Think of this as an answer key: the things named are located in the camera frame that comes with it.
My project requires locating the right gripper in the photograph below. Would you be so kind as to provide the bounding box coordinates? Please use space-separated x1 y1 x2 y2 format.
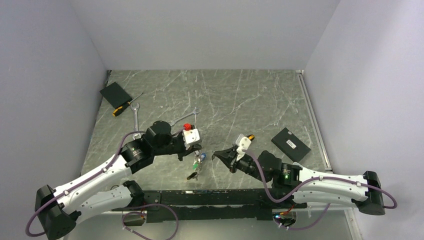
214 146 269 183

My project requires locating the metal key organizer plate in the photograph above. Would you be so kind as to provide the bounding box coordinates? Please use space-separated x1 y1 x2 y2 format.
192 150 204 174

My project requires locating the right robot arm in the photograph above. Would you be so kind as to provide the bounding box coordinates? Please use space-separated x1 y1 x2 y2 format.
212 148 386 216

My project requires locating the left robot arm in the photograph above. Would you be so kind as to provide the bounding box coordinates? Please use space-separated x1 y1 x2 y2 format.
25 120 202 240

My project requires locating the silver wrench near plate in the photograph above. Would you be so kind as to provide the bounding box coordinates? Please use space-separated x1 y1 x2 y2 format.
168 107 200 127

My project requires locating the right orange black screwdriver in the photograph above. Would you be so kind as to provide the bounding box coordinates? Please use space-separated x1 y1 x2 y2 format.
247 134 255 141

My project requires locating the orange black screwdriver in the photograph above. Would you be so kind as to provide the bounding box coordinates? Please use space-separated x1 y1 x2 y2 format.
247 134 255 141
112 92 144 117

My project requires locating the silver wrench left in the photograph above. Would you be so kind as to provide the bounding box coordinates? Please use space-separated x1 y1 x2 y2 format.
130 102 141 140

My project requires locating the black key tag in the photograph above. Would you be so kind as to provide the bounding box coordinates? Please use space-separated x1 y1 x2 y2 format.
186 172 198 181

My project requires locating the left orange black screwdriver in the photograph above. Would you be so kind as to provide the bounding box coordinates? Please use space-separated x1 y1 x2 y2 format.
112 92 144 117

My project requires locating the right black box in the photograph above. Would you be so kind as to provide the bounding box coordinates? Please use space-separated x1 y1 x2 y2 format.
271 127 311 163

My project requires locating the black box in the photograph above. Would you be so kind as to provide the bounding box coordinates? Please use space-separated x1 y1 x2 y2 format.
99 82 133 109
271 127 311 163

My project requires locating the left black box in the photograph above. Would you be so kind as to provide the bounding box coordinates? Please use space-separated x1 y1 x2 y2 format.
99 82 133 109

